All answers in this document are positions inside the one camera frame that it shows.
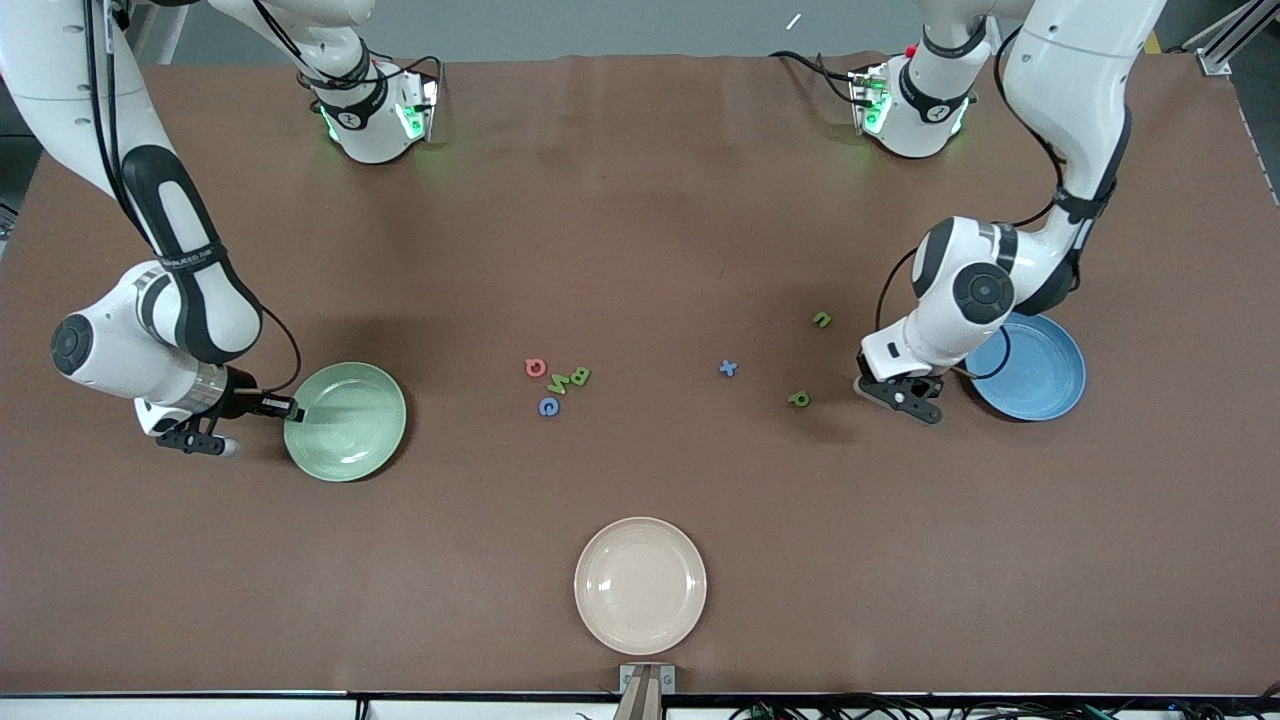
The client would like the black cable bundle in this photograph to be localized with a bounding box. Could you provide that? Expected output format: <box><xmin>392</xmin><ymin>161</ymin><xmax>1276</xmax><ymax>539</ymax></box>
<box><xmin>730</xmin><ymin>690</ymin><xmax>1280</xmax><ymax>720</ymax></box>

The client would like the light green plate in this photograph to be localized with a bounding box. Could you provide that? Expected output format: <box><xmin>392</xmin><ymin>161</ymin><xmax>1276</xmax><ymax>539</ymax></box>
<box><xmin>283</xmin><ymin>361</ymin><xmax>409</xmax><ymax>483</ymax></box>

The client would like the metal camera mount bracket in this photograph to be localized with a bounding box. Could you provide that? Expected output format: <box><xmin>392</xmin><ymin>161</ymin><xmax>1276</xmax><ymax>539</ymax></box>
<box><xmin>618</xmin><ymin>663</ymin><xmax>677</xmax><ymax>720</ymax></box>

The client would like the brown table mat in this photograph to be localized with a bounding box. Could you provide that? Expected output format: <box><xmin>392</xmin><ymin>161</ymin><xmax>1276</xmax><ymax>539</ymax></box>
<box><xmin>0</xmin><ymin>52</ymin><xmax>1280</xmax><ymax>698</ymax></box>

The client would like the black base power cable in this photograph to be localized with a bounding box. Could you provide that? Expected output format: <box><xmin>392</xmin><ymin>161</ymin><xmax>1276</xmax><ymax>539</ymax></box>
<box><xmin>375</xmin><ymin>52</ymin><xmax>443</xmax><ymax>91</ymax></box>
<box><xmin>768</xmin><ymin>50</ymin><xmax>863</xmax><ymax>106</ymax></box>

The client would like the grey arm base connector box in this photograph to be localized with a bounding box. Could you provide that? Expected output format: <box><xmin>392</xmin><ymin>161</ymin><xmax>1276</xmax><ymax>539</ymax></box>
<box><xmin>395</xmin><ymin>72</ymin><xmax>441</xmax><ymax>143</ymax></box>
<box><xmin>850</xmin><ymin>65</ymin><xmax>893</xmax><ymax>136</ymax></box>

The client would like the cream plate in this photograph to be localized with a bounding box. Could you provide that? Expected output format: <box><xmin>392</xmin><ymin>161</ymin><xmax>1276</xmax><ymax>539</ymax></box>
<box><xmin>574</xmin><ymin>516</ymin><xmax>708</xmax><ymax>657</ymax></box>

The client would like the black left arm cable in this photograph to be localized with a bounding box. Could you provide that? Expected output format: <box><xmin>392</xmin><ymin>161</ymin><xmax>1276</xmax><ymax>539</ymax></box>
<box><xmin>875</xmin><ymin>25</ymin><xmax>1071</xmax><ymax>336</ymax></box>

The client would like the aluminium frame profile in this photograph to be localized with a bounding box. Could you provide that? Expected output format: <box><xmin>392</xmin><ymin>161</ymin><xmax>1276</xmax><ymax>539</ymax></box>
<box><xmin>1185</xmin><ymin>0</ymin><xmax>1280</xmax><ymax>76</ymax></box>

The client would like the blue plate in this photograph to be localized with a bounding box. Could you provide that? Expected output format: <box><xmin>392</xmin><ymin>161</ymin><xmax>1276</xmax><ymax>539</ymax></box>
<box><xmin>964</xmin><ymin>312</ymin><xmax>1087</xmax><ymax>422</ymax></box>

